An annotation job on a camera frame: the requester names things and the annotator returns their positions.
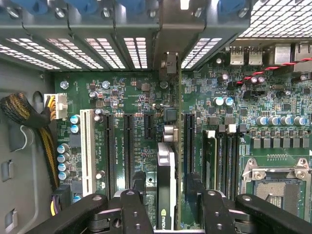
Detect black RAM stick with sticker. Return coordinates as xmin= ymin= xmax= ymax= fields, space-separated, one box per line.
xmin=202 ymin=130 xmax=218 ymax=193

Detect white expansion slot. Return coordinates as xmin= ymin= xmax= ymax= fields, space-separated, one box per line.
xmin=79 ymin=109 xmax=97 ymax=197

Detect CPU socket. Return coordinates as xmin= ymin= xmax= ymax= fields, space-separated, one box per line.
xmin=241 ymin=157 xmax=312 ymax=218

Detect black plug purple yellow wires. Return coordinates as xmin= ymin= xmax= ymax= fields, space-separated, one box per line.
xmin=50 ymin=184 xmax=72 ymax=217

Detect black RAM slot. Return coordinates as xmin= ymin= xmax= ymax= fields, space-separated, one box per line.
xmin=226 ymin=124 xmax=236 ymax=196
xmin=234 ymin=125 xmax=245 ymax=195
xmin=217 ymin=125 xmax=227 ymax=196

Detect short black expansion slot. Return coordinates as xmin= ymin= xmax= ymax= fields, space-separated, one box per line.
xmin=143 ymin=113 xmax=155 ymax=141

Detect red black twisted wire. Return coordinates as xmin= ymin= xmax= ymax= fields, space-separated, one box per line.
xmin=228 ymin=58 xmax=312 ymax=86

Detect green motherboard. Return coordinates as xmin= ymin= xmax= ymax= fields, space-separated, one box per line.
xmin=53 ymin=41 xmax=312 ymax=234

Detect black yellow sleeved power wire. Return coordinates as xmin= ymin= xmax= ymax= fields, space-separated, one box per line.
xmin=0 ymin=92 xmax=68 ymax=194

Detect silver USB port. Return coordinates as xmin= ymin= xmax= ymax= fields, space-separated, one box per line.
xmin=230 ymin=46 xmax=245 ymax=66
xmin=248 ymin=46 xmax=264 ymax=66

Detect blue slot clip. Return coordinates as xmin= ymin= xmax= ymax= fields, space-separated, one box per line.
xmin=18 ymin=0 xmax=51 ymax=13
xmin=74 ymin=0 xmax=99 ymax=13
xmin=218 ymin=0 xmax=247 ymax=14
xmin=116 ymin=0 xmax=159 ymax=14

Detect perforated metal slot cover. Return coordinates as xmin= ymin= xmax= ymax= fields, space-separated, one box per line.
xmin=46 ymin=38 xmax=83 ymax=70
xmin=85 ymin=38 xmax=126 ymax=70
xmin=181 ymin=36 xmax=223 ymax=70
xmin=0 ymin=38 xmax=61 ymax=71
xmin=123 ymin=36 xmax=149 ymax=70

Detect black and silver PC case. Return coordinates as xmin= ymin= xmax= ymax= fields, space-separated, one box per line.
xmin=0 ymin=0 xmax=312 ymax=234

